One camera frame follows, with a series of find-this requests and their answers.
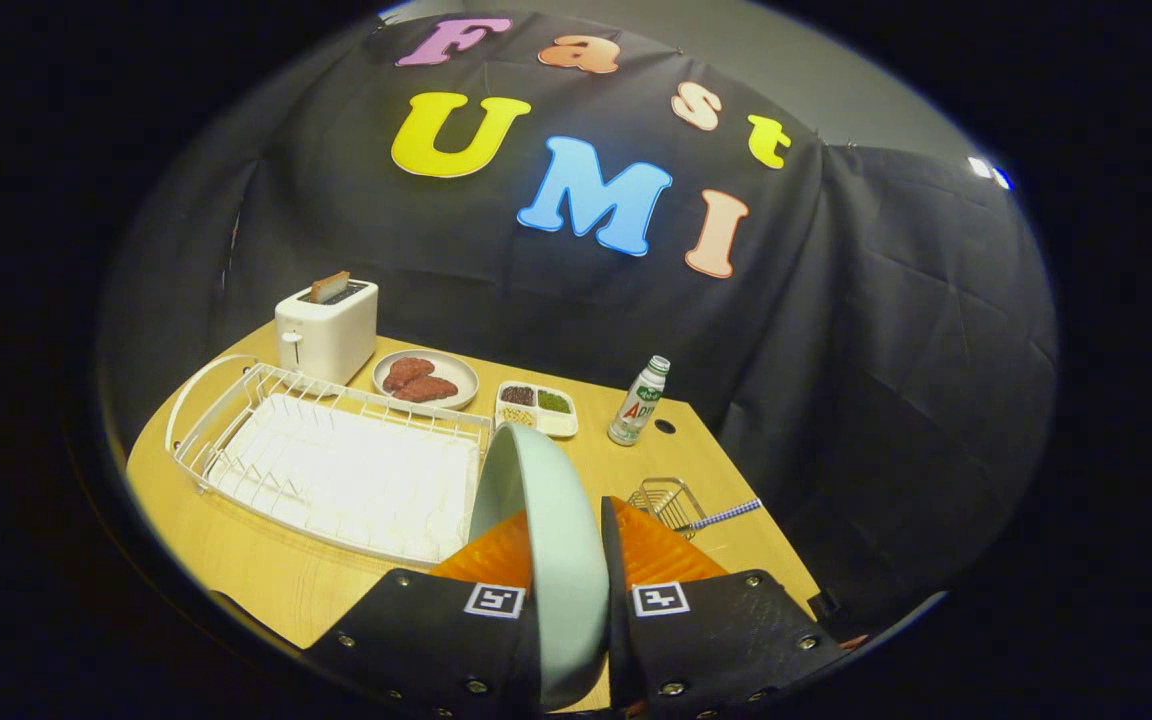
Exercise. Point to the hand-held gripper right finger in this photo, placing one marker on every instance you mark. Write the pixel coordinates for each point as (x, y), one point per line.
(616, 640)

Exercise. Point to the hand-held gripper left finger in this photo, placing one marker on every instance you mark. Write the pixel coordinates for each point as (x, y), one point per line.
(416, 640)

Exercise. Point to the pale green plate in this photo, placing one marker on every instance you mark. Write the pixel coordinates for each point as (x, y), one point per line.
(556, 560)

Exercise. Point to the white divided bean dish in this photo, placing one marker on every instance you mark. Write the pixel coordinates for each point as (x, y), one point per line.
(536, 410)

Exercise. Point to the grey plate with meat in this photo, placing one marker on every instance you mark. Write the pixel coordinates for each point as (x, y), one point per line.
(458, 372)

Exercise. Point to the white drip tray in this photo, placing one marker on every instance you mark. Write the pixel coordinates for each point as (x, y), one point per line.
(356, 480)

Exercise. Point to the black table clamp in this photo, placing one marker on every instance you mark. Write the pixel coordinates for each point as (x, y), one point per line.
(824, 607)

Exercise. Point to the white drink bottle green label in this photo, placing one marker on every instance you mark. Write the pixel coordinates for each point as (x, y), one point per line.
(636, 405)

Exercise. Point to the red meat piece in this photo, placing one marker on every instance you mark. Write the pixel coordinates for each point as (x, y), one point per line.
(406, 371)
(428, 390)

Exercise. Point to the white toaster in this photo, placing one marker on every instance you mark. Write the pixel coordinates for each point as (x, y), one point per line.
(331, 335)

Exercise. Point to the toast slice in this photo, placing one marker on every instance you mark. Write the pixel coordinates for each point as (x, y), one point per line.
(329, 287)

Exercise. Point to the black backdrop cloth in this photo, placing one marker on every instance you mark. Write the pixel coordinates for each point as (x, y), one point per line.
(886, 350)

